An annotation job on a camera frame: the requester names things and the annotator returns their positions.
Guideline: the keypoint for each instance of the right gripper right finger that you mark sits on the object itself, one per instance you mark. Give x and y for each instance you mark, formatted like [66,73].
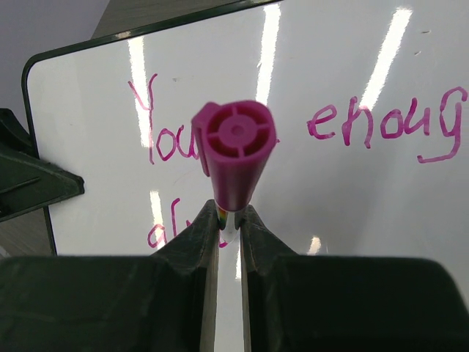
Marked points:
[294,302]

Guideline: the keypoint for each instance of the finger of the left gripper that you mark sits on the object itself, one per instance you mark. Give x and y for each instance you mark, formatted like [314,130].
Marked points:
[28,183]

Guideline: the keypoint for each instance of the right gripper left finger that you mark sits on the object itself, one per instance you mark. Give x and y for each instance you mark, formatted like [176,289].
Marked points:
[165,301]

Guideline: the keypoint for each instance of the white whiteboard black frame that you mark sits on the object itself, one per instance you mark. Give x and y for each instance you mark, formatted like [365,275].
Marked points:
[370,101]

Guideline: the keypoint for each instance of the white marker with pink cap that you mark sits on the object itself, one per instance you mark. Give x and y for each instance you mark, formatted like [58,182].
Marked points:
[234,141]

